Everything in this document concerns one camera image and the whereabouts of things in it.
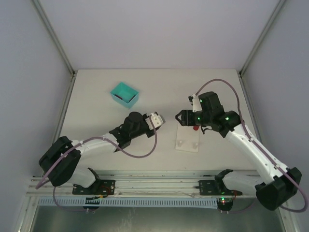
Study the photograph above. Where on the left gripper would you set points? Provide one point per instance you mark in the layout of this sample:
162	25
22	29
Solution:
148	130

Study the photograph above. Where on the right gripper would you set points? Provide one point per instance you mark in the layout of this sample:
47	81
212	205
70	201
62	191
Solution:
187	118

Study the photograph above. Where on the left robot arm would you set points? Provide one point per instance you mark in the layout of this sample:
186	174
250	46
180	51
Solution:
60	162

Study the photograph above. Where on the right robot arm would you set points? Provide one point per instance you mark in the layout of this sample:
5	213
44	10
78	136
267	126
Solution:
276	184

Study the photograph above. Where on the teal plastic bin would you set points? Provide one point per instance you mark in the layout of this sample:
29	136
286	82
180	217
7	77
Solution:
130	95

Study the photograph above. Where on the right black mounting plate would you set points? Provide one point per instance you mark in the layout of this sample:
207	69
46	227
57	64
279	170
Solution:
215	188

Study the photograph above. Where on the black mounting plate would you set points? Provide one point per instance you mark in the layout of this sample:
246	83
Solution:
99	187
215	188

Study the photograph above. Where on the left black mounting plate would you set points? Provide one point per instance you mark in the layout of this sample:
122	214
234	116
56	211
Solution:
99	187

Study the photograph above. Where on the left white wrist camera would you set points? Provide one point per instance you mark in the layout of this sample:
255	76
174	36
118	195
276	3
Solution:
155	121

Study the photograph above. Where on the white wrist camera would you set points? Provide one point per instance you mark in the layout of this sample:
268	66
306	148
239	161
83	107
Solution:
195	102
155	121

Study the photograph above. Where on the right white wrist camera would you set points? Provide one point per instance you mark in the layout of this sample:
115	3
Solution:
195	102

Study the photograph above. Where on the white peg base plate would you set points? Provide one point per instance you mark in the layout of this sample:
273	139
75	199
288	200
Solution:
187	139

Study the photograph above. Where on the aluminium rail frame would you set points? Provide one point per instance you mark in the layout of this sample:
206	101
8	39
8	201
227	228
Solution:
91	112

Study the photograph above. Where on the white slotted cable duct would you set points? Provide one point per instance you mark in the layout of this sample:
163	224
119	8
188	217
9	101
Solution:
139	202

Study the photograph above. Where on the right aluminium corner post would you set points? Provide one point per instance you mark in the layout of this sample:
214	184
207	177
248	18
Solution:
267	27

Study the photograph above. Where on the aluminium corner post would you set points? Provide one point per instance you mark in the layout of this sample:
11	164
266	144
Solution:
50	30
267	27

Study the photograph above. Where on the left aluminium corner post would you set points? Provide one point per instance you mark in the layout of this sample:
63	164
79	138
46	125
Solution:
50	30

